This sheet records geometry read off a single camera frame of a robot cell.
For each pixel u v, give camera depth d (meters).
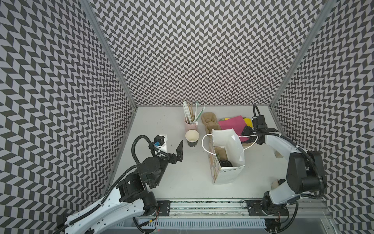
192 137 0.91
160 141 0.50
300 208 0.75
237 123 1.02
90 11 0.73
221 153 0.89
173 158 0.56
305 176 0.45
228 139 0.79
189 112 0.98
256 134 0.68
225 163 0.76
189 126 0.99
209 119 1.06
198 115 0.94
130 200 0.46
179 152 0.57
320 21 0.71
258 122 0.72
